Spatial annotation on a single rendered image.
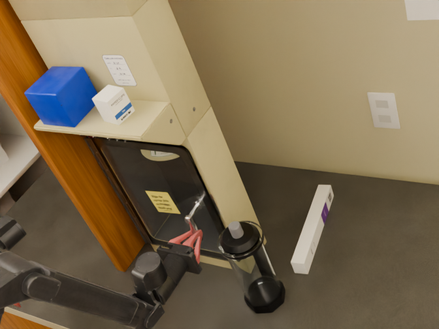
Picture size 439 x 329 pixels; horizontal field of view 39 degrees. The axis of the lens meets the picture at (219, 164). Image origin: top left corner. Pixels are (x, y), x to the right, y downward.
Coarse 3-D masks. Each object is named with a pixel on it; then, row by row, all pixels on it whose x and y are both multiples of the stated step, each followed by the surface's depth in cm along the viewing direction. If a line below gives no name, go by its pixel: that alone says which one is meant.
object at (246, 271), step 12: (264, 252) 143; (240, 264) 141; (252, 264) 141; (264, 264) 143; (240, 276) 145; (252, 276) 143; (264, 276) 145; (276, 276) 150; (252, 288) 146; (264, 288) 147; (276, 288) 150; (252, 300) 150; (264, 300) 149
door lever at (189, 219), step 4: (196, 204) 149; (200, 204) 149; (196, 208) 148; (200, 208) 150; (192, 212) 148; (188, 216) 147; (192, 216) 147; (184, 220) 147; (188, 220) 146; (192, 220) 147; (188, 224) 148; (192, 224) 147; (196, 224) 149; (192, 228) 148; (196, 228) 149; (192, 232) 150; (196, 240) 152
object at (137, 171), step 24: (96, 144) 152; (120, 144) 147; (144, 144) 142; (168, 144) 139; (120, 168) 155; (144, 168) 150; (168, 168) 145; (192, 168) 140; (144, 192) 157; (168, 192) 152; (192, 192) 147; (144, 216) 166; (168, 216) 160; (216, 216) 149; (168, 240) 170; (216, 240) 157
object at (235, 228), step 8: (232, 224) 140; (240, 224) 143; (248, 224) 142; (224, 232) 143; (232, 232) 139; (240, 232) 139; (248, 232) 140; (256, 232) 140; (224, 240) 141; (232, 240) 140; (240, 240) 139; (248, 240) 138; (256, 240) 139; (224, 248) 140; (232, 248) 139; (240, 248) 138; (248, 248) 138
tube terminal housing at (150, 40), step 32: (160, 0) 123; (32, 32) 135; (64, 32) 129; (96, 32) 125; (128, 32) 120; (160, 32) 124; (64, 64) 137; (96, 64) 132; (128, 64) 127; (160, 64) 125; (192, 64) 134; (128, 96) 134; (160, 96) 129; (192, 96) 135; (192, 128) 136; (224, 160) 148; (224, 192) 149; (224, 224) 152
